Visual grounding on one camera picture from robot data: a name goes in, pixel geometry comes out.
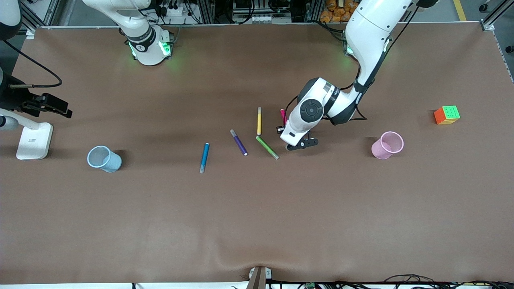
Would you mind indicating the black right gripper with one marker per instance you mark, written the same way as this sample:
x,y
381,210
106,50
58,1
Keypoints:
x,y
14,97

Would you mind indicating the pink marker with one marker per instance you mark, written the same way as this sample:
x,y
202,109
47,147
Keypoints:
x,y
282,114

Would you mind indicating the blue marker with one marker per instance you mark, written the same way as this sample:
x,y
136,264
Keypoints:
x,y
204,157

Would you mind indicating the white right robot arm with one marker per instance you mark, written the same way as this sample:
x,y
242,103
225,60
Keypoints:
x,y
146,52

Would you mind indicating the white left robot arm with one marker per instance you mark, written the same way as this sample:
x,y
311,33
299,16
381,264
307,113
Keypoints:
x,y
369,32

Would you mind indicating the yellow marker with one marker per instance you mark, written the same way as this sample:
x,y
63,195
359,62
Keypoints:
x,y
259,122

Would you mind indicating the green marker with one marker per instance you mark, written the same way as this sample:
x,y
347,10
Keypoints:
x,y
266,147

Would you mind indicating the white rectangular stand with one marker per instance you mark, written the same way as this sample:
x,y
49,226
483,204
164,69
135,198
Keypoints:
x,y
34,142

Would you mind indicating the purple marker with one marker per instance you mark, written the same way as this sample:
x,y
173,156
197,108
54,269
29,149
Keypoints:
x,y
239,143

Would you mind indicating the light blue mesh cup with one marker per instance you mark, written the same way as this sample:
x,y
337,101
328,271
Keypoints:
x,y
110,162

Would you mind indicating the pink mesh cup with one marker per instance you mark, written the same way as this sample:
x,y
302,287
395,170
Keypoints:
x,y
379,150

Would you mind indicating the white terminal block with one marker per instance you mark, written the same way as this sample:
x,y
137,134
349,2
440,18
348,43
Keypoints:
x,y
262,19

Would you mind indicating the bag of orange items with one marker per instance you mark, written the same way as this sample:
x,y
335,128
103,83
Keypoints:
x,y
337,12

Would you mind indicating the white power strip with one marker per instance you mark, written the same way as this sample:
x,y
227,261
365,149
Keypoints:
x,y
176,12

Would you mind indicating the colourful puzzle cube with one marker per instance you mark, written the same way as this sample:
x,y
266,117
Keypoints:
x,y
449,113

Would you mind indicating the black caster wheel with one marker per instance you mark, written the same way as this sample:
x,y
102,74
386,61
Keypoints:
x,y
484,7

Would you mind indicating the aluminium frame profile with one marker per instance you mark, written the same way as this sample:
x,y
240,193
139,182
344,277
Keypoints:
x,y
488,25
44,14

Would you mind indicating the metal bracket with brown post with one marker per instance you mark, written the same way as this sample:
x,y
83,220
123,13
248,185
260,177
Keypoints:
x,y
257,279

